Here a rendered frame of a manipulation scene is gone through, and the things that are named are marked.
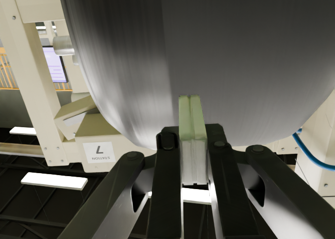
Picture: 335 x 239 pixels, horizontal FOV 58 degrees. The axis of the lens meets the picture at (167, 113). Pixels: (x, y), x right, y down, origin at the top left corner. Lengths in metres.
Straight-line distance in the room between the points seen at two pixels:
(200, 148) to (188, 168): 0.01
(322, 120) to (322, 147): 0.06
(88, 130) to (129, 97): 0.65
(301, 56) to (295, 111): 0.08
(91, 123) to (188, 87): 0.72
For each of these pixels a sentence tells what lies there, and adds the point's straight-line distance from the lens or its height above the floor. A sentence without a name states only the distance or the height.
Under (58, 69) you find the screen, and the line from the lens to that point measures 4.62.
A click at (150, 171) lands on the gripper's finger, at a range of 0.15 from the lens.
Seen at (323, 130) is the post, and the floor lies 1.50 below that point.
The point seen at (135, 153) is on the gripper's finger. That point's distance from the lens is 0.15.
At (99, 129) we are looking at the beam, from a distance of 0.96.
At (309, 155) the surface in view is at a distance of 0.69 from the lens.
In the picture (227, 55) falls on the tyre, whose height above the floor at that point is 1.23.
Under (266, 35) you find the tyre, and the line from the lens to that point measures 0.29.
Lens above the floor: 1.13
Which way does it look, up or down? 31 degrees up
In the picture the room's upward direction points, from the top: 174 degrees clockwise
